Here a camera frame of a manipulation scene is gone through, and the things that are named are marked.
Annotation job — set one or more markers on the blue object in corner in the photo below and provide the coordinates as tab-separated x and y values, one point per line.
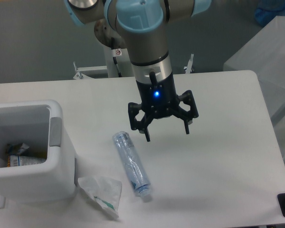
267	10

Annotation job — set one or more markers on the white plastic trash can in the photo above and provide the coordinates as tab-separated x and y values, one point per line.
38	124

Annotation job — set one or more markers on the snack wrappers inside can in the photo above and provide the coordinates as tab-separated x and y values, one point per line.
19	155

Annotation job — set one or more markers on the crumpled white wrapper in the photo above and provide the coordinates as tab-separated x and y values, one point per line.
105	191

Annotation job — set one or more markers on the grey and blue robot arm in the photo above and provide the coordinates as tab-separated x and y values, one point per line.
141	25

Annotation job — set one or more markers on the crushed clear plastic bottle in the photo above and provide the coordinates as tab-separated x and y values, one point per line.
133	167

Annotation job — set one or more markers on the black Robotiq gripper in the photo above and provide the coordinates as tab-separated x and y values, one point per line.
162	100

